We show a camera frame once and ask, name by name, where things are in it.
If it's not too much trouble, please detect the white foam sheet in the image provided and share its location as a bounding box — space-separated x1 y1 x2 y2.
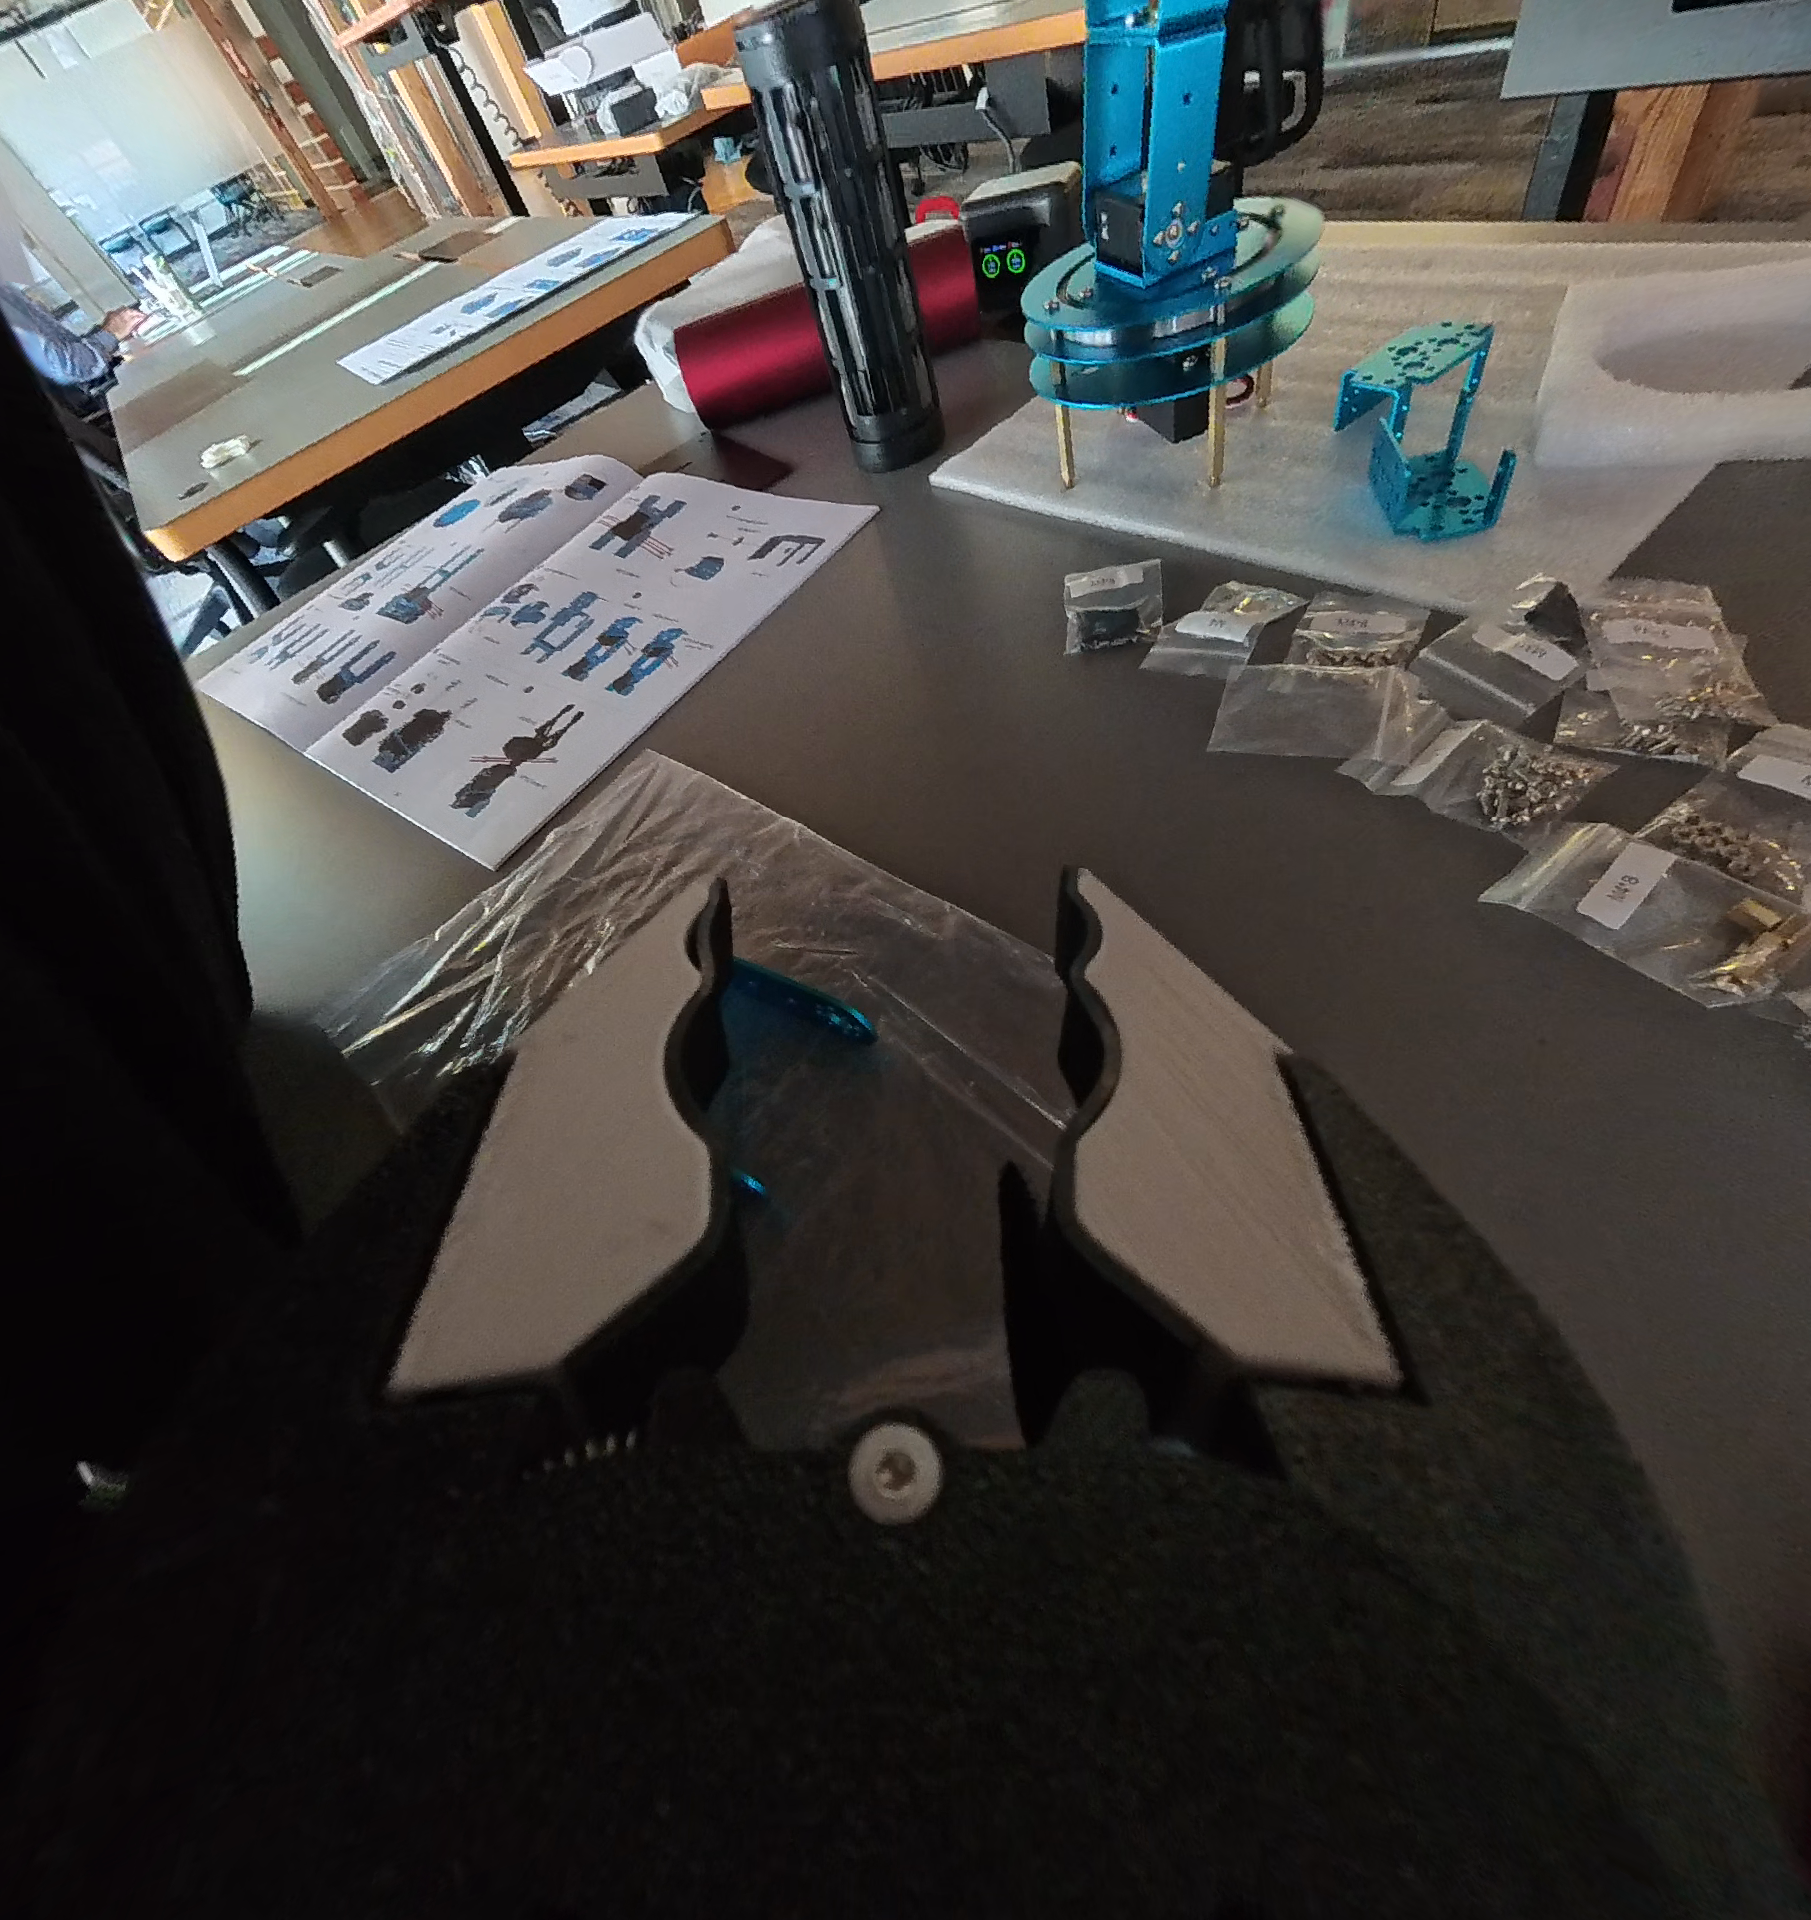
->
927 240 1811 619

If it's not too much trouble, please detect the grey desk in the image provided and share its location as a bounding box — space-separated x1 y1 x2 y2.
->
192 217 1811 1803

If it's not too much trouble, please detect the printed paper sheet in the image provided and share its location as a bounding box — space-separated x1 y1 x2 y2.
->
338 214 697 386

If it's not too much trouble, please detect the wood-edged grey table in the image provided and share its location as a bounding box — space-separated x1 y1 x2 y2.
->
108 210 737 570

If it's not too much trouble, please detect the blue long-armed U bracket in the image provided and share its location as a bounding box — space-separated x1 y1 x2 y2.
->
713 956 879 1214

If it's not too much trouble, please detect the large clear plastic bag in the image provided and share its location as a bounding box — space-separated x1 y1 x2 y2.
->
312 751 1087 1450

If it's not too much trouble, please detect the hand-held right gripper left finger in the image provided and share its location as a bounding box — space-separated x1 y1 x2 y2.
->
384 876 757 1405

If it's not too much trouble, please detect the white foam block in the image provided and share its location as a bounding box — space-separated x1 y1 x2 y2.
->
1535 246 1811 475

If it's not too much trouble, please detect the printed instruction booklet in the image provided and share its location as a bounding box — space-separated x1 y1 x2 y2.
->
198 454 879 870

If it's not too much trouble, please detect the blue perforated bracket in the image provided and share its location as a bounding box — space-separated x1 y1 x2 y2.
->
1337 319 1495 453

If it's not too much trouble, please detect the person's black shirt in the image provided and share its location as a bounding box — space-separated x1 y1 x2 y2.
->
0 224 314 1920

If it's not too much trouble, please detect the black mesh cylinder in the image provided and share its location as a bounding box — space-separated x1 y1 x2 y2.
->
735 0 949 475

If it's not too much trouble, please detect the black device with green display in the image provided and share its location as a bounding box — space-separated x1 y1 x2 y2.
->
965 168 1087 319

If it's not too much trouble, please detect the pile of small hardware bags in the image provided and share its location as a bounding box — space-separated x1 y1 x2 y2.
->
1061 562 1811 1135

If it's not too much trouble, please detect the grey side table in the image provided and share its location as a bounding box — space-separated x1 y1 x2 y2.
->
1497 0 1811 228

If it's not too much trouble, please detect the blue short U bracket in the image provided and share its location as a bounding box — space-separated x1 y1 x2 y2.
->
1361 432 1517 547

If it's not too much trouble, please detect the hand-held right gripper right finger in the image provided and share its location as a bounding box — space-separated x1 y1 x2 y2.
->
1047 863 1409 1399

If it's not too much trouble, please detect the red metal cylinder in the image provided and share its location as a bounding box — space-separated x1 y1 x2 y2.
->
671 224 985 430

